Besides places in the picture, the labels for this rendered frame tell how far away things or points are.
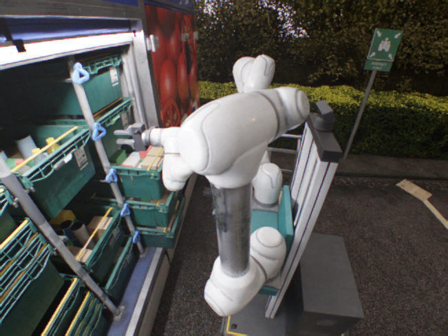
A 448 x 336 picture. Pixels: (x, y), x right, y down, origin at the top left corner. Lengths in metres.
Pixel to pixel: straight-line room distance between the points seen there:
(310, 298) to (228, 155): 1.19
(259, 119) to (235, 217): 0.25
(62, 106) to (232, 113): 1.06
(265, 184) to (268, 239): 0.43
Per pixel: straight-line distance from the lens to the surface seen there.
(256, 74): 0.96
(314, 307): 1.42
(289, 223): 1.02
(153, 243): 1.78
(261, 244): 0.85
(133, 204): 1.47
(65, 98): 1.27
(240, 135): 0.37
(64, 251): 1.09
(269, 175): 1.19
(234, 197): 0.48
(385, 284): 2.82
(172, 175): 0.91
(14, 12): 0.77
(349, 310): 1.50
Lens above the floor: 2.10
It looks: 35 degrees down
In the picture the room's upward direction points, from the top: straight up
